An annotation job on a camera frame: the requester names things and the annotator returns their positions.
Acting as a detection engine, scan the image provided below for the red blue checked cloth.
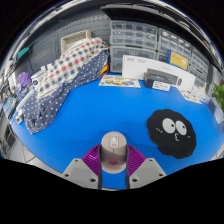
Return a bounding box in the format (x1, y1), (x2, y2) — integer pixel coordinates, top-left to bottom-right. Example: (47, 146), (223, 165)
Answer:
(35, 37), (110, 99)

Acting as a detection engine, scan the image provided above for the small black labelled box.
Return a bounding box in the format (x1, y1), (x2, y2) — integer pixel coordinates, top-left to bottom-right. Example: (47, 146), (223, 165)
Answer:
(143, 72), (172, 92)

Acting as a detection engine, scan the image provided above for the long white keyboard box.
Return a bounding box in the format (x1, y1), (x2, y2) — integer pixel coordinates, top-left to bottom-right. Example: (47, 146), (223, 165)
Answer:
(121, 54), (197, 92)

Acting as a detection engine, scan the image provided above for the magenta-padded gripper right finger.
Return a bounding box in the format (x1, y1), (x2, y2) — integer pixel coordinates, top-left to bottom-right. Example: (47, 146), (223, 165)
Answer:
(124, 143), (167, 190)

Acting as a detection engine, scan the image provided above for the pale pink computer mouse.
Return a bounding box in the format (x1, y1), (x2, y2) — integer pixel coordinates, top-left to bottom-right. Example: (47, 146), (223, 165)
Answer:
(99, 130), (129, 175)

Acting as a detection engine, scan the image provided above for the colourful printed leaflet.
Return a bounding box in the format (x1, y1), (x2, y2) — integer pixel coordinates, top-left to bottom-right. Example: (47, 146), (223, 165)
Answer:
(179, 88), (203, 105)
(98, 74), (142, 89)

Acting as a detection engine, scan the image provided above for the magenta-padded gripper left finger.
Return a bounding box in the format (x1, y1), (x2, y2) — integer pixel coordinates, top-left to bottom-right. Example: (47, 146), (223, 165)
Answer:
(62, 143), (104, 190)

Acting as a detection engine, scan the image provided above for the clear plastic bag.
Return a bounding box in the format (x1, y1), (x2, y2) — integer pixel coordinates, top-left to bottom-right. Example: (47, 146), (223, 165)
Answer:
(191, 84), (212, 103)

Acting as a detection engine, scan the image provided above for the yellow flat box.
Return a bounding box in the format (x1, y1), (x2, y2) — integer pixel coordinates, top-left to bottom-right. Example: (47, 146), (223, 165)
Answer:
(165, 49), (190, 71)

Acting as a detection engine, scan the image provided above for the purple plastic bag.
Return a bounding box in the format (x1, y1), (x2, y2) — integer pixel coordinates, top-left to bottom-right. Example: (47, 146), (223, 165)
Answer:
(17, 71), (33, 89)

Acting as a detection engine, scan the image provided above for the yellow red toy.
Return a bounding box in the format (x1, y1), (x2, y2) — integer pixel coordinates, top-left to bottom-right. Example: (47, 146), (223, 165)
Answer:
(99, 63), (110, 78)

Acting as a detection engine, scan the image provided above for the black fuzzy-face mouse pad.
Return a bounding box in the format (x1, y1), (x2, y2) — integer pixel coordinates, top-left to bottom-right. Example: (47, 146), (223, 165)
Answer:
(146, 108), (198, 160)

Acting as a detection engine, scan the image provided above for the white woven basket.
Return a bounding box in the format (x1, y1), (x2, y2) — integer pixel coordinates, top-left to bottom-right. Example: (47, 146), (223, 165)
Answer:
(60, 29), (93, 54)

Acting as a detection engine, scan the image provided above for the green potted plant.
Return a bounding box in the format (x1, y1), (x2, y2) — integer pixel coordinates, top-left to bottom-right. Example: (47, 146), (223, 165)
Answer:
(211, 83), (224, 113)

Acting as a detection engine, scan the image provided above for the dark wall shelf unit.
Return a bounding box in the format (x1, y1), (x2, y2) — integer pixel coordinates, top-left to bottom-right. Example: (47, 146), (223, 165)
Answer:
(99, 2), (223, 73)

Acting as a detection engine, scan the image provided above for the navy polka-dot cloth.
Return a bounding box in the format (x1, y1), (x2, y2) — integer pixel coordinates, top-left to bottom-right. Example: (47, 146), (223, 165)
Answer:
(23, 49), (111, 135)

